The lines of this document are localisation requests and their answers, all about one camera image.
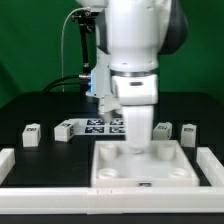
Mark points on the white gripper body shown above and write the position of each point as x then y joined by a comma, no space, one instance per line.
137,97

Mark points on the black camera on stand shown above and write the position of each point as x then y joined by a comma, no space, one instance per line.
86,21

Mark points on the AprilTag marker sheet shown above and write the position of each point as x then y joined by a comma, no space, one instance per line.
96,126

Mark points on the white U-shaped obstacle fence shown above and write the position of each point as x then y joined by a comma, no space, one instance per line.
122,200

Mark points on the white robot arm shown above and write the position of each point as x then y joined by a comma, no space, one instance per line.
130,35

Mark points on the green backdrop curtain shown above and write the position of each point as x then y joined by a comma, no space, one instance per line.
37,48

